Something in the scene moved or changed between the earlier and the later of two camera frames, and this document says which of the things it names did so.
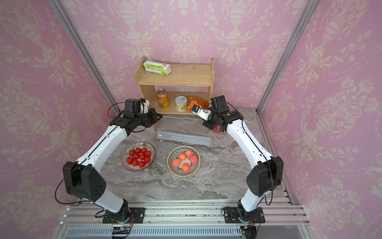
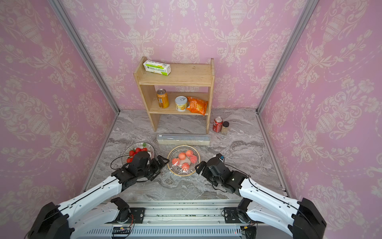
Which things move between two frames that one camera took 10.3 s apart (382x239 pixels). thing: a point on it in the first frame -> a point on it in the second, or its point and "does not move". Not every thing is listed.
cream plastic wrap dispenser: (183, 138) does not move
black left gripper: (153, 113) -> (162, 163)
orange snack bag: (192, 101) does not move
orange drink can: (162, 97) does not move
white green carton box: (157, 67) does not move
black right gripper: (209, 125) -> (205, 174)
